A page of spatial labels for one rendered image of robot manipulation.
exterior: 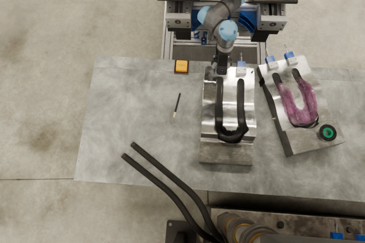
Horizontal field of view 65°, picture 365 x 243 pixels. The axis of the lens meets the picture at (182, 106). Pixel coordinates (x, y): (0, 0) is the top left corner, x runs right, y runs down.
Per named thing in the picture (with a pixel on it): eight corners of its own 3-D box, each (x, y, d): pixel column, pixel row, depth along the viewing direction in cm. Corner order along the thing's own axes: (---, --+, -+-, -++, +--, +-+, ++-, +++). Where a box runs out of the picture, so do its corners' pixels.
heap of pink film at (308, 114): (271, 83, 151) (275, 77, 144) (303, 75, 152) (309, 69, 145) (288, 129, 144) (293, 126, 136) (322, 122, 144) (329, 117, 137)
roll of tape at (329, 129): (312, 132, 138) (315, 130, 135) (325, 122, 139) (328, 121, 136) (324, 145, 136) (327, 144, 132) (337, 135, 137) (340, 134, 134)
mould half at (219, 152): (203, 72, 161) (205, 61, 148) (250, 75, 159) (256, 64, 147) (199, 162, 146) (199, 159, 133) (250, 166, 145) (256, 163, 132)
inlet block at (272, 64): (260, 51, 161) (262, 46, 155) (269, 50, 161) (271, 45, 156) (267, 72, 157) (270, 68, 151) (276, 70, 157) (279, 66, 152)
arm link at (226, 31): (227, 14, 118) (243, 27, 116) (224, 29, 129) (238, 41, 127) (214, 25, 117) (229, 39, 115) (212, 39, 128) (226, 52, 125)
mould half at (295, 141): (256, 69, 160) (260, 60, 150) (301, 59, 162) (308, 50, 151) (286, 157, 145) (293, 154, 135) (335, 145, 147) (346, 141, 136)
